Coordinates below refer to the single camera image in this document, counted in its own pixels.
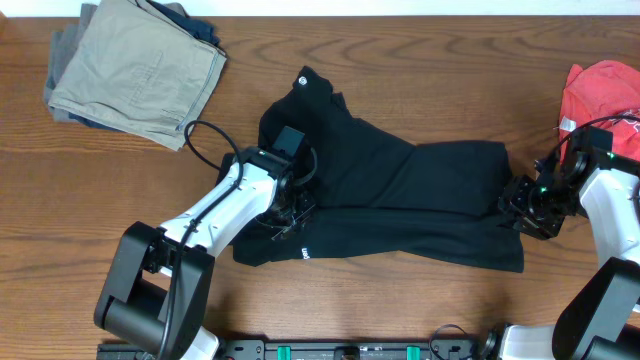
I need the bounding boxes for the red printed t-shirt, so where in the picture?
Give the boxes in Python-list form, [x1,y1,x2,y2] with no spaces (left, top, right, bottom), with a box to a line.
[559,60,639,161]

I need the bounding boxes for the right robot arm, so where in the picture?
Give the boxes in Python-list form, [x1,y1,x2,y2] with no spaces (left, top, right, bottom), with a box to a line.
[478,148,639,360]

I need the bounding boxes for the black t-shirt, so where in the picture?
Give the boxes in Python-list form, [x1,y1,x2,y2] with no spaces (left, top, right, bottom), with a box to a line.
[232,67,524,273]

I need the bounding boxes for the khaki folded trousers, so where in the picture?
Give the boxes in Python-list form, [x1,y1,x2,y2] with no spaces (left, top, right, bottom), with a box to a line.
[48,0,226,151]

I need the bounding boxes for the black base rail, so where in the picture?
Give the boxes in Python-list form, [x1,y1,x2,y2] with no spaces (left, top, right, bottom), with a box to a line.
[96,324,501,360]

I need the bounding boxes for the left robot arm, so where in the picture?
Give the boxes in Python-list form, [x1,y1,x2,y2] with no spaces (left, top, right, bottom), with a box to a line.
[94,145,315,359]

